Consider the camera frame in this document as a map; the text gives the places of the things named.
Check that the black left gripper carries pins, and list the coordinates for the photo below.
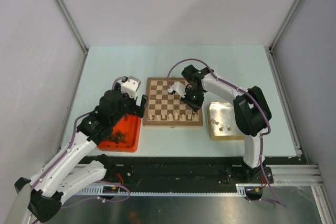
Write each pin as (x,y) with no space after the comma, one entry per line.
(136,109)

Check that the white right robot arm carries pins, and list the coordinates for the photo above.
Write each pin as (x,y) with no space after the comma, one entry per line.
(251,111)

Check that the pile of dark chess pieces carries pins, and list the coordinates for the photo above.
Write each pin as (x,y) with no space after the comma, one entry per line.
(117,137)

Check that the gold metal tin tray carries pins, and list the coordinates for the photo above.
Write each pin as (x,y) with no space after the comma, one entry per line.
(224,113)

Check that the aluminium frame post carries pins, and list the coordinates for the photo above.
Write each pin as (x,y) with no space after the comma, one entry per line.
(71,25)
(288,19)

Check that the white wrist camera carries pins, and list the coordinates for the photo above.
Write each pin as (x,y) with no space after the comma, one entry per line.
(178,88)
(129,85)

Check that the left aluminium frame post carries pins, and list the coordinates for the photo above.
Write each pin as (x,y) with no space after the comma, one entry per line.
(71,25)

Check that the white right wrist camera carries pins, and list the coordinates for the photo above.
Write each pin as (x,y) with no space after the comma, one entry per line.
(178,88)

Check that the right aluminium frame post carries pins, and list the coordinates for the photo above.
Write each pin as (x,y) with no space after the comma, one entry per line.
(288,19)

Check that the grey slotted cable duct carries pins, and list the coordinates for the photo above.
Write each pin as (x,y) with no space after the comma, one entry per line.
(109,190)

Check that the pile of light chess pieces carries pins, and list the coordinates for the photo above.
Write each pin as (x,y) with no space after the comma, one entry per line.
(218,126)

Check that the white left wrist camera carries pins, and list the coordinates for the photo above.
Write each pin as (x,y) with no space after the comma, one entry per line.
(129,85)

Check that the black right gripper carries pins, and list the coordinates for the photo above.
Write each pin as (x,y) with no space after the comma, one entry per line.
(195,105)

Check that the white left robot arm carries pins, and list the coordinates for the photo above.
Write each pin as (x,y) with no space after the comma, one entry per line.
(53,185)

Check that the wooden chess board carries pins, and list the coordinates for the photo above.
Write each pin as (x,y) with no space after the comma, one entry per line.
(160,101)

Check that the orange plastic tray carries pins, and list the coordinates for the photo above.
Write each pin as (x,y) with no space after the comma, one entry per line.
(130,124)

